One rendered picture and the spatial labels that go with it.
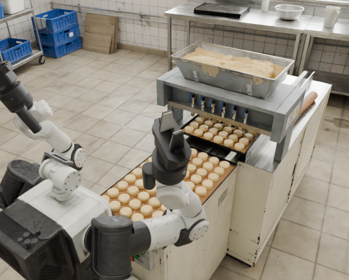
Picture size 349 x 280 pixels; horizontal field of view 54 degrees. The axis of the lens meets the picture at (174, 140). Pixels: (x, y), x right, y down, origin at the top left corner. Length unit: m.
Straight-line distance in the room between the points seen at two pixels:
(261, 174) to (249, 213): 0.30
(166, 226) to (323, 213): 2.04
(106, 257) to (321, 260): 1.89
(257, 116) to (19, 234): 1.22
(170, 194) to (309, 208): 2.16
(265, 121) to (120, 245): 1.08
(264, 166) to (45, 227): 1.18
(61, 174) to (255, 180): 1.16
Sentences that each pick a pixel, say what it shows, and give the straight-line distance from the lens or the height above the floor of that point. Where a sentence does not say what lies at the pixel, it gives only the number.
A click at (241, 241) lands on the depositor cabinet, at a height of 0.26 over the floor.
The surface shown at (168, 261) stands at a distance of 1.51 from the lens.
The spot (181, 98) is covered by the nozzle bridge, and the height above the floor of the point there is 1.06.
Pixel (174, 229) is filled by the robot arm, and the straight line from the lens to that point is 1.07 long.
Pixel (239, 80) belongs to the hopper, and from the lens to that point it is 1.70.
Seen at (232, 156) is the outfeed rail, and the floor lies 0.90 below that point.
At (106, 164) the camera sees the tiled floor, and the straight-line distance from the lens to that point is 3.23.
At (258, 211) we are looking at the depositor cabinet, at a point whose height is 0.55.
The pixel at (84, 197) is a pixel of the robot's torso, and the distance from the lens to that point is 1.07.
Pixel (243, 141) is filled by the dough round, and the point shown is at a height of 0.92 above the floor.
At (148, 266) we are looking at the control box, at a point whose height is 0.73.
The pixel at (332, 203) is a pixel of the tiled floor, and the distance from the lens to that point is 3.06.
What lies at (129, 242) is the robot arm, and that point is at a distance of 0.96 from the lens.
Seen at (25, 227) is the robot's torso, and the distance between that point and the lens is 1.03.
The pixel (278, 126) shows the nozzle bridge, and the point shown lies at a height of 1.11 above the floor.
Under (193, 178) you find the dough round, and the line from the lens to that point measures 1.59.
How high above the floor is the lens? 1.94
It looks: 34 degrees down
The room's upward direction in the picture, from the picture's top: straight up
